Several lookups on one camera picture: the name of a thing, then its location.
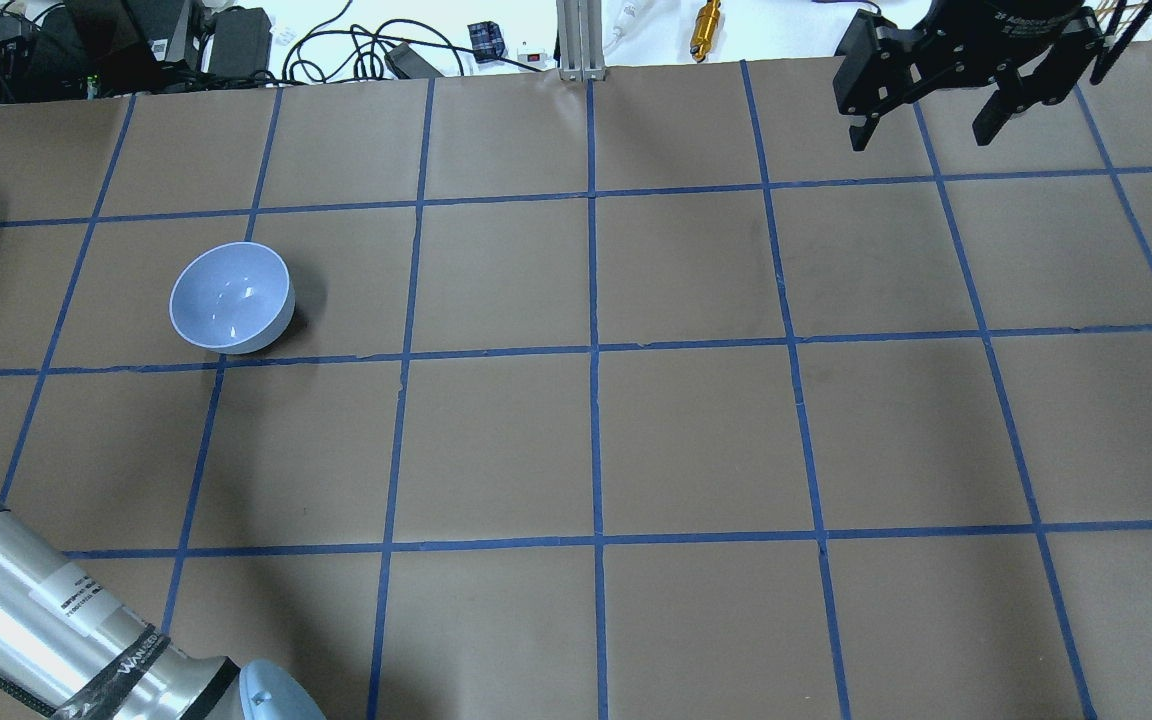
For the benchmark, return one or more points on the gold cylindrical tool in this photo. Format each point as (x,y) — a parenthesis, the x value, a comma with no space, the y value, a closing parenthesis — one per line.
(705,30)

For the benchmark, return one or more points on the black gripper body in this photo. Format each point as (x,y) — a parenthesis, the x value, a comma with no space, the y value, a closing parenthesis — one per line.
(1019,22)

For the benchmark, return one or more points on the aluminium frame post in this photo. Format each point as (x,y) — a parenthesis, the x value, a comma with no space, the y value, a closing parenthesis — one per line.
(580,40)

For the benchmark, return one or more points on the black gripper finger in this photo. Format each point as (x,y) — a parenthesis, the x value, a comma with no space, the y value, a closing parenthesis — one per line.
(864,122)
(1000,108)

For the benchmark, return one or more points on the black power adapter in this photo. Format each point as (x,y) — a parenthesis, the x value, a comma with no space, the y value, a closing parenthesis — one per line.
(404,63)

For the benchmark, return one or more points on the blue bowl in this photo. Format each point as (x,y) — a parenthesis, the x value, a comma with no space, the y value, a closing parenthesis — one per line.
(234,299)

